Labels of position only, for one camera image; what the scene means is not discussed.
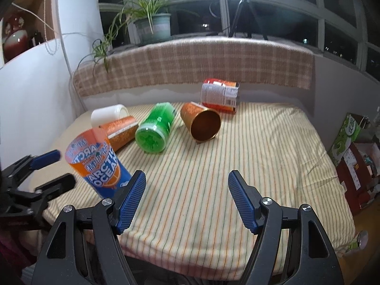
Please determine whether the red and white labelled cup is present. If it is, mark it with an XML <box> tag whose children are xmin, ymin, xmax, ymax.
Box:
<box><xmin>201</xmin><ymin>79</ymin><xmax>240</xmax><ymax>114</ymax></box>

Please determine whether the orange and blue printed cup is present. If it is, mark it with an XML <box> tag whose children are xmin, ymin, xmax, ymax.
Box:
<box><xmin>65</xmin><ymin>128</ymin><xmax>133</xmax><ymax>199</ymax></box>

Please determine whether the red ceramic vase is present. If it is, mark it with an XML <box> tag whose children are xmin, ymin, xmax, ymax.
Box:
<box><xmin>2</xmin><ymin>10</ymin><xmax>30</xmax><ymax>63</ymax></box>

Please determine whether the green cardboard box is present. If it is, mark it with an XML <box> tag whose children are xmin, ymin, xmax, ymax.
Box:
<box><xmin>328</xmin><ymin>113</ymin><xmax>371</xmax><ymax>165</ymax></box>

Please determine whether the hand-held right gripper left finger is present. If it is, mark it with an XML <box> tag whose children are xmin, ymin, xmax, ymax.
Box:
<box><xmin>31</xmin><ymin>170</ymin><xmax>147</xmax><ymax>285</ymax></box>

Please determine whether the copper metallic cup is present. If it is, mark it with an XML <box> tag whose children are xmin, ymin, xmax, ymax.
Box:
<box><xmin>180</xmin><ymin>102</ymin><xmax>222</xmax><ymax>142</ymax></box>

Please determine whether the potted spider plant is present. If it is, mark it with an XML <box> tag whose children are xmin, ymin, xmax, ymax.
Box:
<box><xmin>78</xmin><ymin>0</ymin><xmax>196</xmax><ymax>75</ymax></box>

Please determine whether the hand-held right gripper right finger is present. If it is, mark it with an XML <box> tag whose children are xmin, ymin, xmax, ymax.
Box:
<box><xmin>227</xmin><ymin>170</ymin><xmax>345</xmax><ymax>285</ymax></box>

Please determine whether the plaid blanket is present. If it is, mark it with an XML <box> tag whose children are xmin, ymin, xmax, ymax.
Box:
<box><xmin>73</xmin><ymin>37</ymin><xmax>315</xmax><ymax>97</ymax></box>

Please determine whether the white cable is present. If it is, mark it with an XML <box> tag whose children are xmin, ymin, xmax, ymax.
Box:
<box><xmin>12</xmin><ymin>0</ymin><xmax>98</xmax><ymax>55</ymax></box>

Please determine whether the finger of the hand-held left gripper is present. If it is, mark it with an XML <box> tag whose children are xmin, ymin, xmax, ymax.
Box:
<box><xmin>0</xmin><ymin>150</ymin><xmax>61</xmax><ymax>189</ymax></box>
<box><xmin>9</xmin><ymin>174</ymin><xmax>76</xmax><ymax>208</ymax></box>

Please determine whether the orange glitter cup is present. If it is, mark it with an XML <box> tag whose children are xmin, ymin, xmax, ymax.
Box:
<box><xmin>99</xmin><ymin>116</ymin><xmax>139</xmax><ymax>152</ymax></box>

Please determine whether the white window frame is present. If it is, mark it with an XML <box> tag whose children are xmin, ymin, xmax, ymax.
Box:
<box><xmin>98</xmin><ymin>0</ymin><xmax>380</xmax><ymax>81</ymax></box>

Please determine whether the red cardboard box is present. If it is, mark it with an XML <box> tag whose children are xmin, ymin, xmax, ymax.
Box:
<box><xmin>337</xmin><ymin>142</ymin><xmax>380</xmax><ymax>214</ymax></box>

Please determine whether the green cup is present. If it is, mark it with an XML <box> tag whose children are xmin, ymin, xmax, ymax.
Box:
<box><xmin>135</xmin><ymin>102</ymin><xmax>176</xmax><ymax>154</ymax></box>

